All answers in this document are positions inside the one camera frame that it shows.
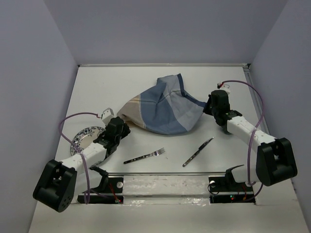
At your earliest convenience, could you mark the dark green mug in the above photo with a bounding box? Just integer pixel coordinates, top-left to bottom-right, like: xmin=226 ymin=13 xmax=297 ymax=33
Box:
xmin=222 ymin=126 xmax=232 ymax=135

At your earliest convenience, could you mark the blue white patterned plate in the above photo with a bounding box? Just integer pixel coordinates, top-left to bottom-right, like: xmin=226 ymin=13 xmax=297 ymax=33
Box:
xmin=70 ymin=126 xmax=106 ymax=167

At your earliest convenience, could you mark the blue beige checked cloth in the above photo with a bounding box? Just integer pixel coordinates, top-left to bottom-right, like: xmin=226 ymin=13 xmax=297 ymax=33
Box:
xmin=117 ymin=74 xmax=206 ymax=135

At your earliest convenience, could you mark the silver knife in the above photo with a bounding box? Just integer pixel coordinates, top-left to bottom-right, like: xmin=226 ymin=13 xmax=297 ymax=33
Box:
xmin=182 ymin=137 xmax=214 ymax=167

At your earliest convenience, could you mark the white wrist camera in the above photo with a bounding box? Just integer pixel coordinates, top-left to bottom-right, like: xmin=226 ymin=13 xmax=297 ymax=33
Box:
xmin=101 ymin=108 xmax=115 ymax=125
xmin=217 ymin=83 xmax=231 ymax=95

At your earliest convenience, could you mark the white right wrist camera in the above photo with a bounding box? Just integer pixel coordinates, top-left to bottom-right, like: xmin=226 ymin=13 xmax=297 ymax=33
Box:
xmin=217 ymin=83 xmax=231 ymax=95

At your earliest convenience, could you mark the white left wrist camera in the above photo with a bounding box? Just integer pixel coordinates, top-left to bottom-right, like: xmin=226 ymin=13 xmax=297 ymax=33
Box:
xmin=101 ymin=108 xmax=115 ymax=125

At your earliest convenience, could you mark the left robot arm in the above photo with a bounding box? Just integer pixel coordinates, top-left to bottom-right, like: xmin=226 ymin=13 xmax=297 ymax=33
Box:
xmin=33 ymin=117 xmax=130 ymax=213

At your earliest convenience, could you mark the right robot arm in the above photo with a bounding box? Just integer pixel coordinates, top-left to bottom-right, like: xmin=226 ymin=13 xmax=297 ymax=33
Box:
xmin=204 ymin=90 xmax=298 ymax=190

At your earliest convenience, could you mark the silver fork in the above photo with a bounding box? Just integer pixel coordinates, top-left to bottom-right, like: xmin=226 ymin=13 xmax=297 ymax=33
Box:
xmin=123 ymin=148 xmax=165 ymax=164

